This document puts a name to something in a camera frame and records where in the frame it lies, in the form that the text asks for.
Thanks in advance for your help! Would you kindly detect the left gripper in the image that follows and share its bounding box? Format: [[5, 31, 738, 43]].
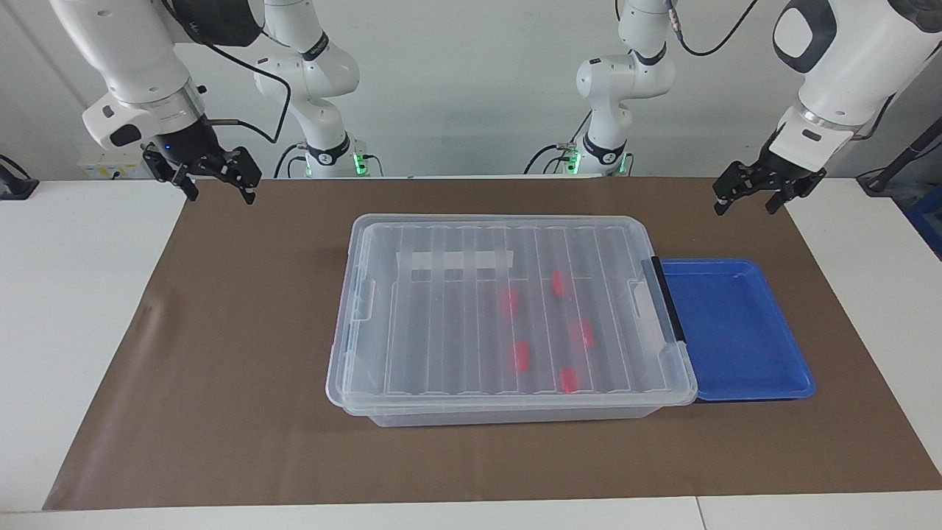
[[712, 125, 827, 216]]

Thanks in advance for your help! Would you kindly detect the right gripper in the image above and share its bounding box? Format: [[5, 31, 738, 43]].
[[141, 118, 263, 206]]

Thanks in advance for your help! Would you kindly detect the clear plastic box lid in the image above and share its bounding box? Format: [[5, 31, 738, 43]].
[[325, 213, 698, 408]]

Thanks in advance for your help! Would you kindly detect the clear plastic storage box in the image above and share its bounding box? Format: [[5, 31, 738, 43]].
[[333, 215, 693, 428]]

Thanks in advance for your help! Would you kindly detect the white power strip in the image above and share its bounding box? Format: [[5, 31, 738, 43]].
[[77, 153, 150, 182]]

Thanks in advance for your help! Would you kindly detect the black stand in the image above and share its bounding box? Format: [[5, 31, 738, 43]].
[[0, 154, 40, 201], [857, 116, 942, 194]]

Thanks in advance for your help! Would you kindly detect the blue plastic tray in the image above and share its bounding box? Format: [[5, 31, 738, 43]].
[[657, 258, 816, 403]]

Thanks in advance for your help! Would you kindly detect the blue crate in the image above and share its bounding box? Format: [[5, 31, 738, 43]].
[[904, 183, 942, 260]]

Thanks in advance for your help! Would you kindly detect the black cable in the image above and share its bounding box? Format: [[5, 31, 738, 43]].
[[665, 0, 760, 57], [523, 110, 594, 176], [274, 142, 308, 179], [174, 15, 293, 145]]

